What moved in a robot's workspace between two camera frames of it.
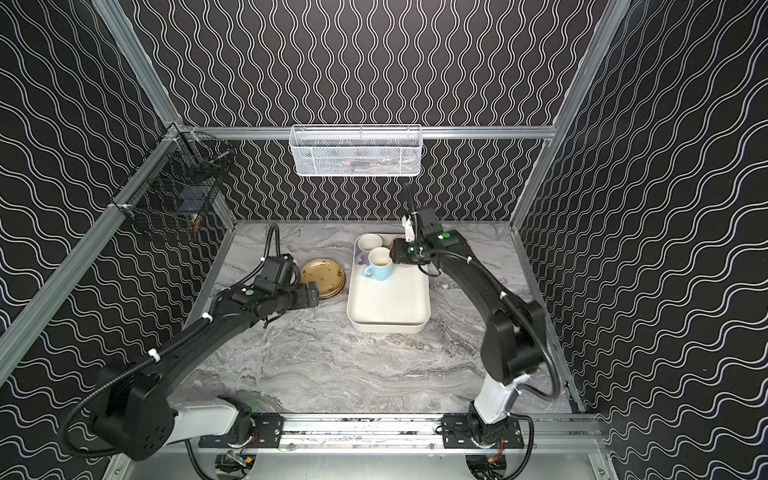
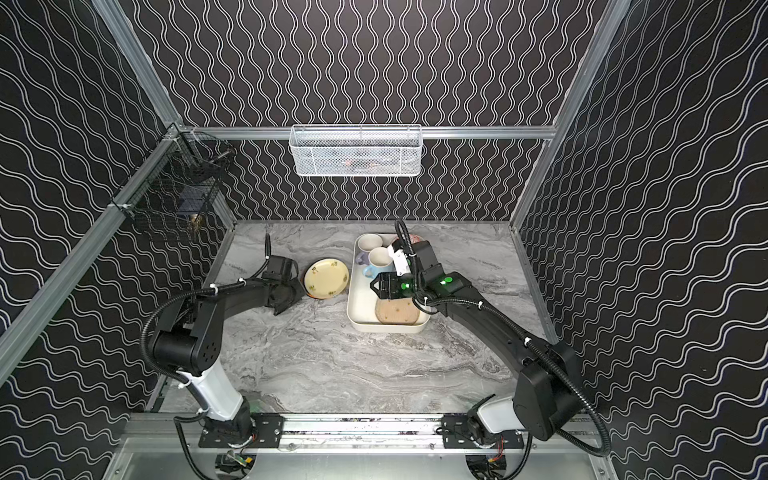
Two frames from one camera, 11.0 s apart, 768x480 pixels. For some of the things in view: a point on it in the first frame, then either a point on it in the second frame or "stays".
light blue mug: [380, 265] stays
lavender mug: [366, 243] stays
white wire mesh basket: [356, 150] stays
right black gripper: [398, 250] -> [387, 284]
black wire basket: [175, 178] stays
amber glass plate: [329, 277] -> [397, 311]
